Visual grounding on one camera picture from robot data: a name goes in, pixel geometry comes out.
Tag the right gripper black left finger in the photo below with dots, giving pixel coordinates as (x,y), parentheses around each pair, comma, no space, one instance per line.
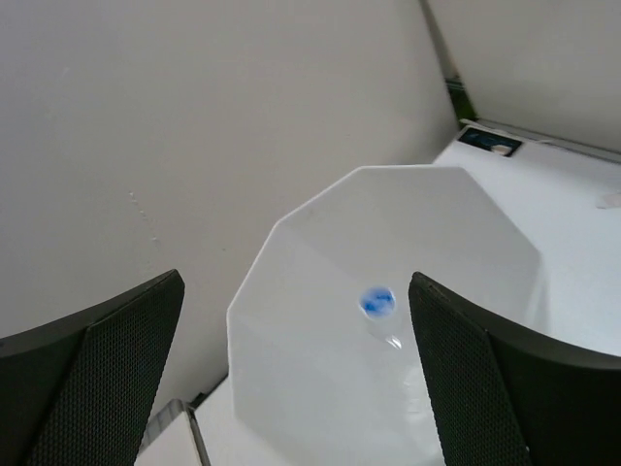
(79,390)

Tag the white octagonal bin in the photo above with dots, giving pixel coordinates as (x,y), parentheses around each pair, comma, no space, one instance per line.
(323,360)

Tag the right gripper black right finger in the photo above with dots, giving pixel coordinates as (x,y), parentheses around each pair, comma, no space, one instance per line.
(504,394)

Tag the clear unlabelled plastic bottle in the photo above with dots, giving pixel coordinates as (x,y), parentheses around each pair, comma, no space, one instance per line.
(390,335)

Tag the blue label sticker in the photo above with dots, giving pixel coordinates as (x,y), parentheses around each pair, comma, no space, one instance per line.
(485,140)

